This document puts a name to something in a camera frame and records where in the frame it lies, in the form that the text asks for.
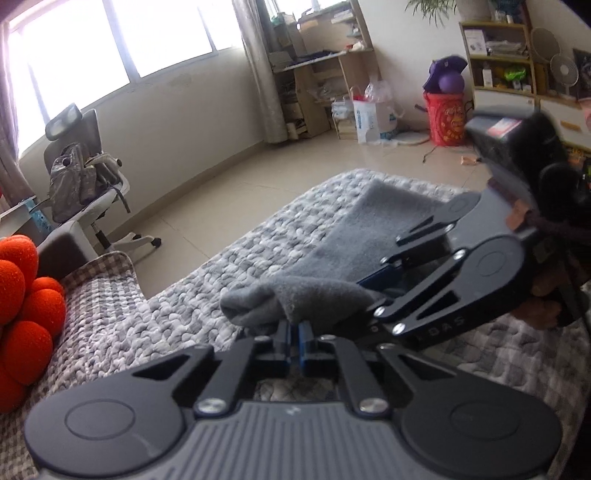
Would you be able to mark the white office chair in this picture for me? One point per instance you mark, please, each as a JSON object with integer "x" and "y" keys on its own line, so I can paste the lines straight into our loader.
{"x": 72, "y": 125}

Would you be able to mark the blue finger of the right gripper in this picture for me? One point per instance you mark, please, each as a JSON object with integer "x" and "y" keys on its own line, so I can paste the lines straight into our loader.
{"x": 388, "y": 276}

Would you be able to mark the white wooden side cabinet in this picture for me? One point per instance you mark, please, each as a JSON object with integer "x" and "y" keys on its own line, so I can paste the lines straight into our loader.
{"x": 510, "y": 66}

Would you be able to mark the wooden desk shelf unit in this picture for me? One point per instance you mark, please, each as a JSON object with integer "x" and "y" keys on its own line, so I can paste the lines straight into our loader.
{"x": 321, "y": 55}

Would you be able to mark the white desk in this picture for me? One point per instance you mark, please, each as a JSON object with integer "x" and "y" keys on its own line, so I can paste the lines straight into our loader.
{"x": 18, "y": 220}

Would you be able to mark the red patterned basket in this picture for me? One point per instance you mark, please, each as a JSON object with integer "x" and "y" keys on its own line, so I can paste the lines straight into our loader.
{"x": 447, "y": 119}

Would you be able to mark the person's right hand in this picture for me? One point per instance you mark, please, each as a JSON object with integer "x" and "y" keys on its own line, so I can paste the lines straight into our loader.
{"x": 555, "y": 299}

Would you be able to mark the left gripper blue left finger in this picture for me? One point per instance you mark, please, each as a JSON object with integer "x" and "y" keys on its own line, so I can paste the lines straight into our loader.
{"x": 282, "y": 347}

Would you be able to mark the grey knitted cat sweater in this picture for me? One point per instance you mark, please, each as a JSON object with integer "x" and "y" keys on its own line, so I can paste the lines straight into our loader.
{"x": 321, "y": 287}

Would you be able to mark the small white fan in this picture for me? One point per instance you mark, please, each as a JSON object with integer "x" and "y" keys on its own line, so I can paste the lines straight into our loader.
{"x": 565, "y": 74}

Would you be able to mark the green potted plant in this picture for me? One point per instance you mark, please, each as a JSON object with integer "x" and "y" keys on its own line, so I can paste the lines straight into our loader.
{"x": 436, "y": 12}

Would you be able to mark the grey checkered blanket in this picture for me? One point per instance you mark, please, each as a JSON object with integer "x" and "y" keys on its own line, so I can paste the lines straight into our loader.
{"x": 104, "y": 289}

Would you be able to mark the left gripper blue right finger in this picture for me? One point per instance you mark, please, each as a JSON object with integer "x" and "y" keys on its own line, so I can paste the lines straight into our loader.
{"x": 307, "y": 348}

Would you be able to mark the grey white quilted bedspread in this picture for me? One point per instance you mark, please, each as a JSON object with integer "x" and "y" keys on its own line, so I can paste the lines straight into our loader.
{"x": 364, "y": 331}

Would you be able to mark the orange pumpkin cushion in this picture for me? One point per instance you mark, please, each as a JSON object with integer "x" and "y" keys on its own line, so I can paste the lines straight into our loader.
{"x": 33, "y": 313}

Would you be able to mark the right beige curtain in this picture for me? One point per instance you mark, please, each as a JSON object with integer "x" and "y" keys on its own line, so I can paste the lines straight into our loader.
{"x": 250, "y": 22}

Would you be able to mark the grey backpack on chair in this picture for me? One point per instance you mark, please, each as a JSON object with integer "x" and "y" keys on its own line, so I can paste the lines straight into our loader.
{"x": 75, "y": 183}

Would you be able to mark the left grey curtain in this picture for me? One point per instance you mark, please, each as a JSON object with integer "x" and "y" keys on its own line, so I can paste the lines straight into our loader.
{"x": 14, "y": 186}

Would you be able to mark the white blue cardboard box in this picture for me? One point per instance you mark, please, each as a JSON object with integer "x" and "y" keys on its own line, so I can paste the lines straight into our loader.
{"x": 376, "y": 115}

